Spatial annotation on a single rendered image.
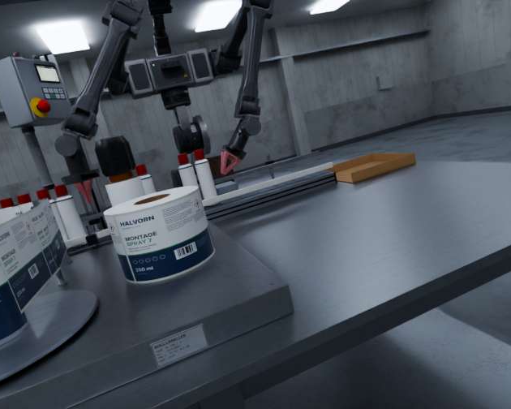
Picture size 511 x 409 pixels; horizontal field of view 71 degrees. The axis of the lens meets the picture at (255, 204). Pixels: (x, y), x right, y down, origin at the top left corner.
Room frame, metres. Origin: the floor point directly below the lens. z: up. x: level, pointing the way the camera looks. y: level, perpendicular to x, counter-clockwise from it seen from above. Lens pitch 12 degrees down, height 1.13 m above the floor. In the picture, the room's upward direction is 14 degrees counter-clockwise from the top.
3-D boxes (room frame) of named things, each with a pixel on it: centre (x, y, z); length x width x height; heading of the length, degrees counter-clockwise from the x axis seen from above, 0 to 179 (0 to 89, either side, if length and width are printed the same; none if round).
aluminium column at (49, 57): (1.30, 0.56, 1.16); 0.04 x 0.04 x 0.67; 17
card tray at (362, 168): (1.47, -0.48, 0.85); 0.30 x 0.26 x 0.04; 107
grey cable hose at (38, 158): (1.22, 0.66, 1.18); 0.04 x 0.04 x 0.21
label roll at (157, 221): (0.76, 0.21, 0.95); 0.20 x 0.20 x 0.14
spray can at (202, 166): (1.28, 0.15, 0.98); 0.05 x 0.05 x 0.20
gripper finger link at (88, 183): (1.10, 0.50, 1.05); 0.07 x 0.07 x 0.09; 17
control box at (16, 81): (1.23, 0.60, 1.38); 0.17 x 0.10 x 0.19; 162
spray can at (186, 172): (1.25, 0.21, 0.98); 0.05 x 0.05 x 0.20
